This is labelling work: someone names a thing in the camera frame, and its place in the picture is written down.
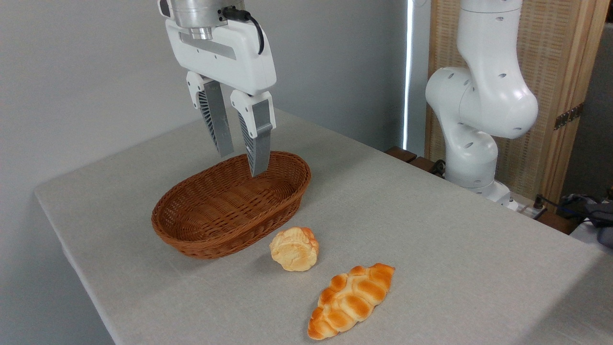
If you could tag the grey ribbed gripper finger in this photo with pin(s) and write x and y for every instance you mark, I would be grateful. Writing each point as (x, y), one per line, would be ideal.
(215, 115)
(258, 134)

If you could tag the dark grey bag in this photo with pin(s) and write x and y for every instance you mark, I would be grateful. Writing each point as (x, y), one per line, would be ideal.
(596, 213)

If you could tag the brown wooden block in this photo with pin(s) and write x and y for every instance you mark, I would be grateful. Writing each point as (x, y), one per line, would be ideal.
(424, 164)
(401, 154)
(558, 223)

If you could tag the long braided bread loaf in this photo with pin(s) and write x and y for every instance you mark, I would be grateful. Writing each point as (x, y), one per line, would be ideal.
(352, 302)

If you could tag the grey fabric tablecloth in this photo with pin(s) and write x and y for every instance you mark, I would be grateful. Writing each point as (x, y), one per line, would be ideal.
(431, 268)

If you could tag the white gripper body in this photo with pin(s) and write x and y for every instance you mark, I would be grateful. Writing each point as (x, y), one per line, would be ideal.
(225, 60)

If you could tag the woven wooden folding screen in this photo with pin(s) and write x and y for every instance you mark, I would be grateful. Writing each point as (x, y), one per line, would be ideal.
(555, 57)

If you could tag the metal screen hinge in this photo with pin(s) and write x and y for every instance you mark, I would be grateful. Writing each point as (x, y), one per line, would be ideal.
(569, 116)

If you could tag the brown oval wicker basket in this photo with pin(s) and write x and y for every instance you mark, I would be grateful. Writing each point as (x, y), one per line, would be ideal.
(215, 211)

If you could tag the round knotted bread roll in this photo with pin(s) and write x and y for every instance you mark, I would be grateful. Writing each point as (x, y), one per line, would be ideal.
(294, 249)

